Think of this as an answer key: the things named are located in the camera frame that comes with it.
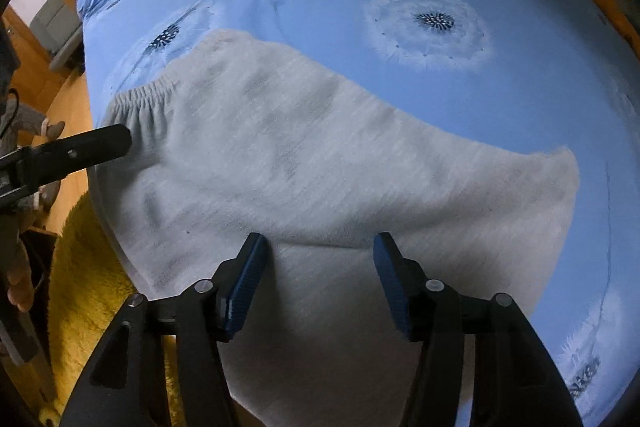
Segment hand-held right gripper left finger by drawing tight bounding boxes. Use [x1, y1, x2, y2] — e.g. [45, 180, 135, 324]
[60, 232, 271, 427]

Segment grey pants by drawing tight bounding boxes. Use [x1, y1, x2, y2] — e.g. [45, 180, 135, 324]
[97, 29, 581, 427]

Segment person's left hand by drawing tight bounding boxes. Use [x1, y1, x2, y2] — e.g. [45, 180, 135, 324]
[6, 234, 37, 314]

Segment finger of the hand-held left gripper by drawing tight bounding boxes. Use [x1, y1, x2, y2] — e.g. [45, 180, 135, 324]
[30, 123, 133, 180]

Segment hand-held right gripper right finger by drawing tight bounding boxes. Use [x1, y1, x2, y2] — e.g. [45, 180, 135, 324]
[372, 232, 583, 427]

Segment yellow fluffy clothing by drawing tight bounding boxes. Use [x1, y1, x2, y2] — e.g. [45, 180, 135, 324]
[37, 194, 181, 427]

